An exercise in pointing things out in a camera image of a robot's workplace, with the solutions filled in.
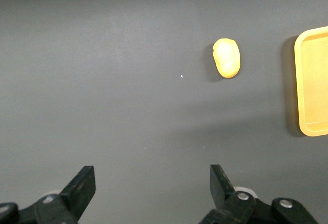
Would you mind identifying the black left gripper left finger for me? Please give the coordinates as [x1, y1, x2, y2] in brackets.
[0, 166, 97, 224]

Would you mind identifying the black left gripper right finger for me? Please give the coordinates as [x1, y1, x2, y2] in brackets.
[198, 164, 320, 224]

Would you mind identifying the yellow potato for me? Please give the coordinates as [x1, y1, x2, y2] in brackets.
[212, 38, 241, 79]

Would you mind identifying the yellow plastic tray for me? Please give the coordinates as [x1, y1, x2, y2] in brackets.
[294, 26, 328, 137]

